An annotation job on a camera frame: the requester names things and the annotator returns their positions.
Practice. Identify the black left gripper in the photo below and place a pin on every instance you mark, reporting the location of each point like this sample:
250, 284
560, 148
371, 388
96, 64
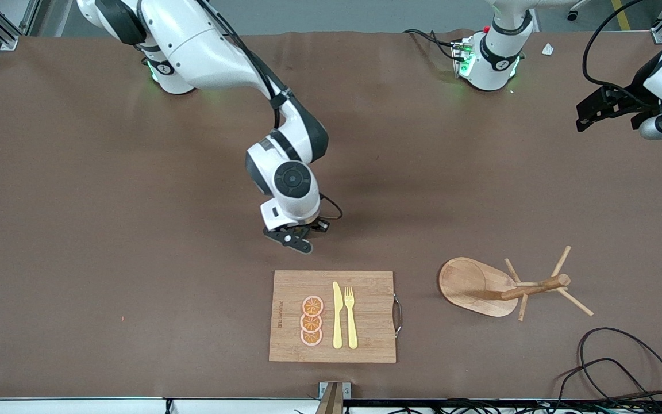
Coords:
631, 99

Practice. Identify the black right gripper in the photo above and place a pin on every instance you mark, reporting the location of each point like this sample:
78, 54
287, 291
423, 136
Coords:
315, 226

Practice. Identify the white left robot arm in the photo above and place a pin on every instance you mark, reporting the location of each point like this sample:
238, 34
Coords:
495, 63

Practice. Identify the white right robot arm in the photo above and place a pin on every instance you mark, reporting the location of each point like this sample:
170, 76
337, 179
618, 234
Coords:
204, 46

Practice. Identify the wooden cup stand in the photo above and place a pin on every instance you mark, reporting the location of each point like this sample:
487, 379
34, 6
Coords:
463, 284

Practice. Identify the orange slice toy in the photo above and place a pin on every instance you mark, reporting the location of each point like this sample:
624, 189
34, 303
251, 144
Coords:
312, 305
311, 324
311, 338

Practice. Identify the white paper scrap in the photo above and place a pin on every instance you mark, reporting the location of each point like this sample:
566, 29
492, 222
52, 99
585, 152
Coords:
547, 49

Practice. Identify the yellow toy knife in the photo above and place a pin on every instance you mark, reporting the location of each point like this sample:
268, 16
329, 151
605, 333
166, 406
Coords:
337, 322

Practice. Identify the black caster wheel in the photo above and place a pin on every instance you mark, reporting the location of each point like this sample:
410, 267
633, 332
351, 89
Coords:
572, 15

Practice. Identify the yellow toy fork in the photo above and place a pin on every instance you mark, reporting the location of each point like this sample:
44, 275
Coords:
351, 328

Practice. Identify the wooden cutting board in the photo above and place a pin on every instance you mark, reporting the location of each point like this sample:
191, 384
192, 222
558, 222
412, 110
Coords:
365, 345

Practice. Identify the brown table cover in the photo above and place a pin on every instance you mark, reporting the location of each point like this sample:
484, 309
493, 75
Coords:
135, 259

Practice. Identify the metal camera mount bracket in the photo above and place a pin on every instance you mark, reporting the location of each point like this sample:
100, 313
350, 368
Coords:
334, 397

